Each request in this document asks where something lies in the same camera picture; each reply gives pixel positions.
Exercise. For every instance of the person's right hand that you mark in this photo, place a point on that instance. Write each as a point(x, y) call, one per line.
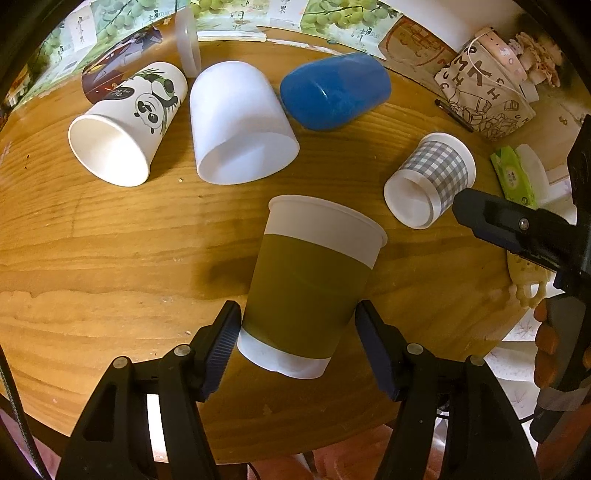
point(545, 344)

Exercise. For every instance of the black pen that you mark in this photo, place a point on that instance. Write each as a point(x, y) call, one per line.
point(455, 115)

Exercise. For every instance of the yellow toy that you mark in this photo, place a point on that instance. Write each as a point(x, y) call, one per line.
point(524, 281)

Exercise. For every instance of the translucent plastic lid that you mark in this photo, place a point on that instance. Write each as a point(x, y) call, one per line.
point(187, 41)

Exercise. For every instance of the green sleeve paper cup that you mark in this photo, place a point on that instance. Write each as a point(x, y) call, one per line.
point(307, 286)

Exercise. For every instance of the grape print box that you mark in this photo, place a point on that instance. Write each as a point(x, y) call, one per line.
point(341, 14)

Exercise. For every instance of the letter print canvas bag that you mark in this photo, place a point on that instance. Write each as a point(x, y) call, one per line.
point(485, 101)

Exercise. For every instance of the white tissue pack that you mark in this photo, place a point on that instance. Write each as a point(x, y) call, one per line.
point(535, 166)

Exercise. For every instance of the grey checked white cup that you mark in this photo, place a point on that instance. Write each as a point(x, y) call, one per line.
point(438, 166)

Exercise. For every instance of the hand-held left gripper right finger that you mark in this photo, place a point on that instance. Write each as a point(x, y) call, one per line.
point(376, 351)

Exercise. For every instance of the green tissue pack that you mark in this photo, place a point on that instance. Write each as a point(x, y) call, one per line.
point(510, 177)

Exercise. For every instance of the blue plastic cup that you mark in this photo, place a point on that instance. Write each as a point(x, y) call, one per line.
point(337, 87)

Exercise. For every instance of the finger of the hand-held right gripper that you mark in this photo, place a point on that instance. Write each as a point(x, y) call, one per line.
point(508, 226)

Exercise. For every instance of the white booklet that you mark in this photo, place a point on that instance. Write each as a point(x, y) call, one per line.
point(231, 35)

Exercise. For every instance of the panda print paper cup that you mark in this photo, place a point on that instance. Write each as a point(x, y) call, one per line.
point(134, 120)

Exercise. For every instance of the white plastic cup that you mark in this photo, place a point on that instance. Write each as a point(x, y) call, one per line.
point(235, 115)

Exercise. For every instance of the brown print cardboard box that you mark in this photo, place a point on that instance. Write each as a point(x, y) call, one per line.
point(411, 44)

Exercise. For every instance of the dark red printed cup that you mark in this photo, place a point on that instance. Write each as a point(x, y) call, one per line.
point(111, 74)

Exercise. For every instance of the beige plush toy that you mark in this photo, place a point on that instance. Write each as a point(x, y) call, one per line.
point(540, 60)

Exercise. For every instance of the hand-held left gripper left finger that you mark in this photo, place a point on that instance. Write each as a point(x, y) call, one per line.
point(220, 355)

